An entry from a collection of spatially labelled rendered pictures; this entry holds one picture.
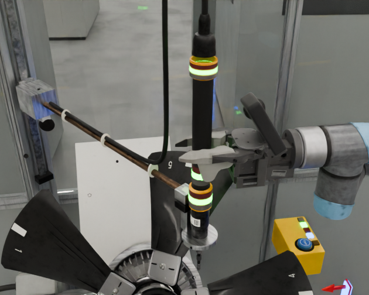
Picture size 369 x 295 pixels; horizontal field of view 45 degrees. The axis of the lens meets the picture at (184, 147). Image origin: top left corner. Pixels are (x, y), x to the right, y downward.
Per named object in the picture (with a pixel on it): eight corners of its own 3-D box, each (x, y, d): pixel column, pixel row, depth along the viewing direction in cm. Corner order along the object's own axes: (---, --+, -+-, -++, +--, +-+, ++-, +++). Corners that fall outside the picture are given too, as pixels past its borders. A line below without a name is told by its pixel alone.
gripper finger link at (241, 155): (215, 168, 72) (264, 159, 74) (215, 160, 71) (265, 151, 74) (205, 154, 76) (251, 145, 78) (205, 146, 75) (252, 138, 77)
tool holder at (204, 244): (167, 233, 88) (166, 193, 83) (192, 216, 92) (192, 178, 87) (199, 256, 82) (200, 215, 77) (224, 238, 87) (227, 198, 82)
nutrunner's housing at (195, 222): (185, 247, 88) (185, 14, 64) (199, 237, 90) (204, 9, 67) (199, 257, 86) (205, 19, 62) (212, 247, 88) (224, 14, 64)
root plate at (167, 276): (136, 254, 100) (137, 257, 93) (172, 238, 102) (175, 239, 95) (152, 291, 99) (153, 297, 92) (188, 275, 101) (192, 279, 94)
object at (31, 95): (18, 110, 124) (12, 82, 120) (41, 103, 128) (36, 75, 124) (36, 122, 118) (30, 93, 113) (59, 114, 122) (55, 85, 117)
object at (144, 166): (43, 107, 118) (43, 102, 117) (48, 106, 118) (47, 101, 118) (183, 196, 84) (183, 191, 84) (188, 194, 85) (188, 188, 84)
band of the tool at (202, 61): (183, 76, 69) (183, 58, 68) (202, 69, 72) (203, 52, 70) (203, 84, 67) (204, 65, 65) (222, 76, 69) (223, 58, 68)
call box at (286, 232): (270, 243, 144) (273, 218, 138) (300, 240, 145) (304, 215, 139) (287, 281, 130) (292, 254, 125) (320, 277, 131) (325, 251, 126)
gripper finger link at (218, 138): (175, 167, 80) (226, 168, 80) (174, 139, 77) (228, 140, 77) (176, 158, 83) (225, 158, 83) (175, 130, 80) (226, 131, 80)
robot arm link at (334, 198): (359, 198, 92) (371, 153, 87) (345, 229, 84) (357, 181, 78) (322, 186, 96) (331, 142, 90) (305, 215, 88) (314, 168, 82)
